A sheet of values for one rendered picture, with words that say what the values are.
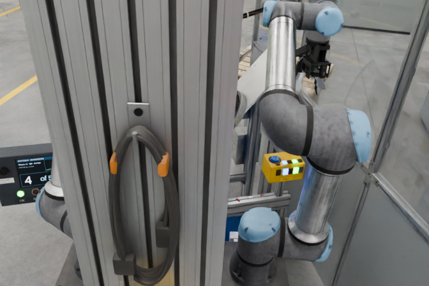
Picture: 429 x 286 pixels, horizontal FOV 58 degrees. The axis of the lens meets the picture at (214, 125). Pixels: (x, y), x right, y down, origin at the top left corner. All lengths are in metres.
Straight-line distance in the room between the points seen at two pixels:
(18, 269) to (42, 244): 0.21
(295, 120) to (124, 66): 0.46
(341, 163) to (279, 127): 0.16
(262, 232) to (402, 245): 0.86
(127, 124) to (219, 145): 0.12
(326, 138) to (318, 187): 0.17
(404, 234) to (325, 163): 0.98
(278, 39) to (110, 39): 0.63
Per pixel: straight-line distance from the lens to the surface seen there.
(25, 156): 1.51
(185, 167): 0.55
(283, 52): 1.00
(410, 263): 1.85
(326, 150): 0.86
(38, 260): 2.84
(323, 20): 1.12
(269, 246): 1.16
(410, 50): 1.67
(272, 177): 1.71
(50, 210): 1.28
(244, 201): 1.80
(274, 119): 0.86
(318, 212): 1.05
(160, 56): 0.47
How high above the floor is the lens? 2.09
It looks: 32 degrees down
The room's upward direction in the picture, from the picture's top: 3 degrees clockwise
